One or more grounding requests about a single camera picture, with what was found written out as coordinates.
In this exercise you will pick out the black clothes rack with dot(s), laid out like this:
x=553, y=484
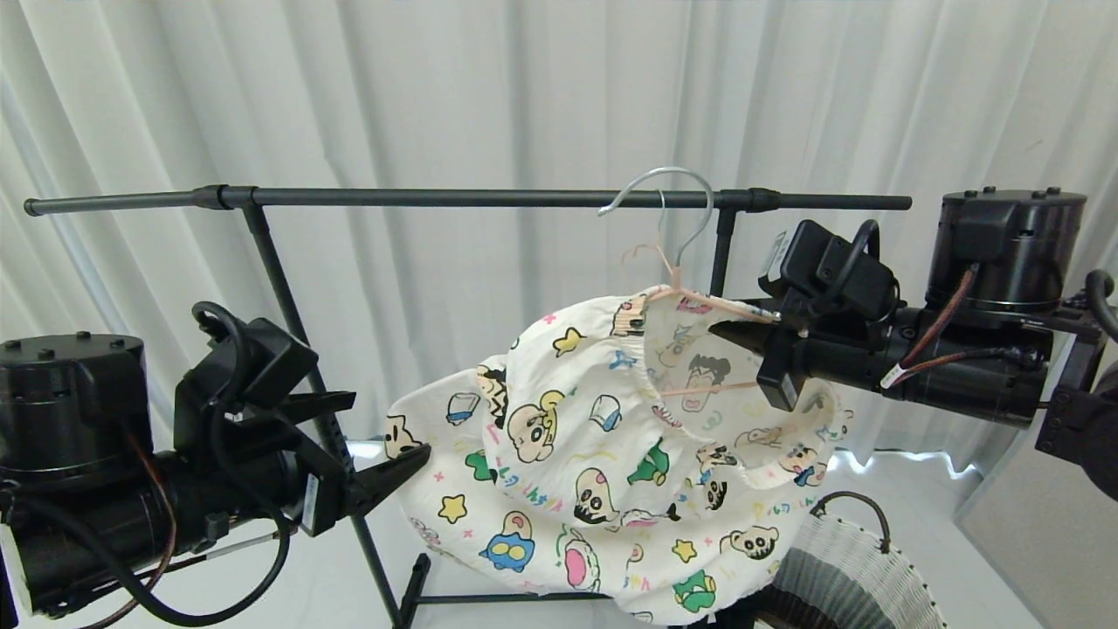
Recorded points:
x=437, y=197

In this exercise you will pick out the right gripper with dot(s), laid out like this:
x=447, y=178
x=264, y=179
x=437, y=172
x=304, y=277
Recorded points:
x=961, y=376

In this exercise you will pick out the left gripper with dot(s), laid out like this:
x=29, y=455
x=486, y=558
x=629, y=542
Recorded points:
x=131, y=524

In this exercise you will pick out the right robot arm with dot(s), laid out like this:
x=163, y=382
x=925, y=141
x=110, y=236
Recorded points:
x=1004, y=245

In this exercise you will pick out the white curtain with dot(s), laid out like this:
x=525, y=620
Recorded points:
x=437, y=87

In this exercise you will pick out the white laundry basket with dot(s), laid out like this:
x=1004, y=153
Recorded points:
x=838, y=577

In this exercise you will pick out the pink clothes hanger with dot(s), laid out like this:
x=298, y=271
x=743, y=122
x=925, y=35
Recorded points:
x=661, y=218
x=672, y=169

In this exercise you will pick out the cream printed garment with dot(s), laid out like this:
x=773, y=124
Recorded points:
x=559, y=419

